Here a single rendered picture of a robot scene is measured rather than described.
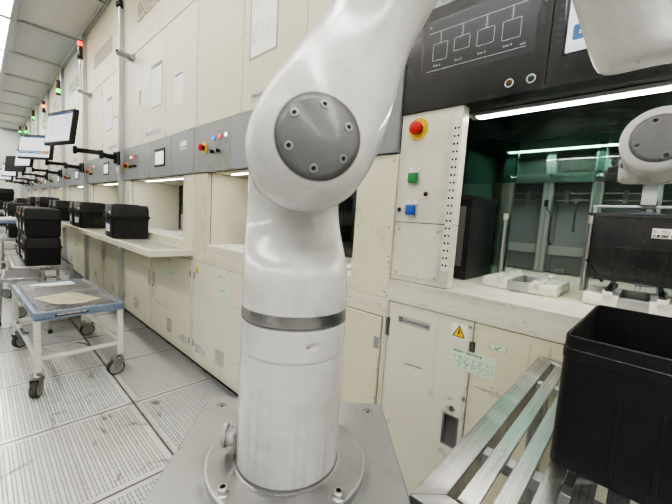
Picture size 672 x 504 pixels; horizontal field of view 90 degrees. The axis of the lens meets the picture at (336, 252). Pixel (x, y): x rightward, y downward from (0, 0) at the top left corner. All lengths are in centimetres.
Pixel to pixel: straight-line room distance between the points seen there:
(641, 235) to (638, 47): 62
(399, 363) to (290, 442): 82
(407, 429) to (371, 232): 66
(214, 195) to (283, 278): 187
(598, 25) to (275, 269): 52
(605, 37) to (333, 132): 43
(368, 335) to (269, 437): 87
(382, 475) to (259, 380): 20
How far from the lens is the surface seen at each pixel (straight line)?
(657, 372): 52
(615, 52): 63
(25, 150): 521
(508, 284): 119
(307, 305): 34
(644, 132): 62
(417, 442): 126
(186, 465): 50
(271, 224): 41
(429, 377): 114
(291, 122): 28
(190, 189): 238
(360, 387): 132
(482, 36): 114
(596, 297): 115
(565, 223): 186
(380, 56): 37
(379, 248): 116
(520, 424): 65
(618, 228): 115
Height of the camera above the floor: 106
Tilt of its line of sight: 6 degrees down
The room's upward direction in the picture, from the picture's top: 4 degrees clockwise
